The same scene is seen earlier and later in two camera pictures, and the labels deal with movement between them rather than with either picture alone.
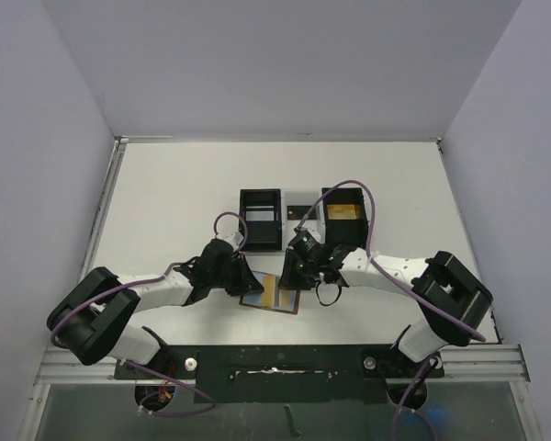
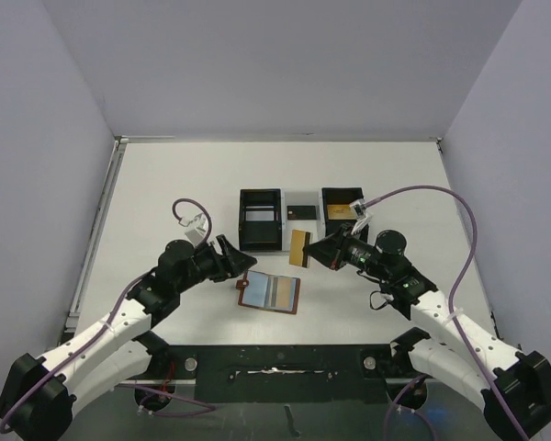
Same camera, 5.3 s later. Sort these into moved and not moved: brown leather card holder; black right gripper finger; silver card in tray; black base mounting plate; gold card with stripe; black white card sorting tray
Moved: black right gripper finger; gold card with stripe
Not moved: brown leather card holder; black base mounting plate; silver card in tray; black white card sorting tray
